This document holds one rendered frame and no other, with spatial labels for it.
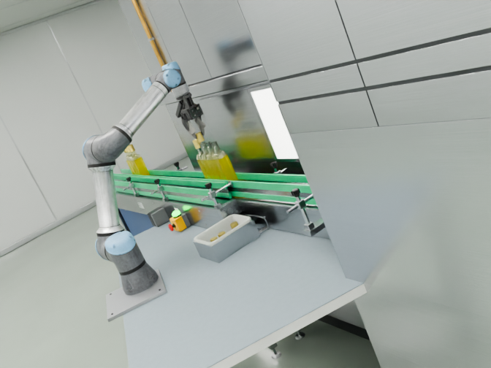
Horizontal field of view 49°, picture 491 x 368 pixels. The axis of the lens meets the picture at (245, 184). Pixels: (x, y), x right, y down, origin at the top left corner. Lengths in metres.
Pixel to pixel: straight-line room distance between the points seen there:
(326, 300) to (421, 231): 0.42
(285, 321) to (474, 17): 0.98
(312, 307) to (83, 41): 7.25
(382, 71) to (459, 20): 0.22
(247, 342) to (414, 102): 0.83
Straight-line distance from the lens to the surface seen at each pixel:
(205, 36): 2.44
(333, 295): 1.64
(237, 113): 2.41
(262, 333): 1.61
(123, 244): 2.18
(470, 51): 1.05
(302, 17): 1.31
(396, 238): 1.42
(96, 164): 2.28
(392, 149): 1.26
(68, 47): 8.42
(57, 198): 8.22
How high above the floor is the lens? 1.56
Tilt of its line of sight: 15 degrees down
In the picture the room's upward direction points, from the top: 23 degrees counter-clockwise
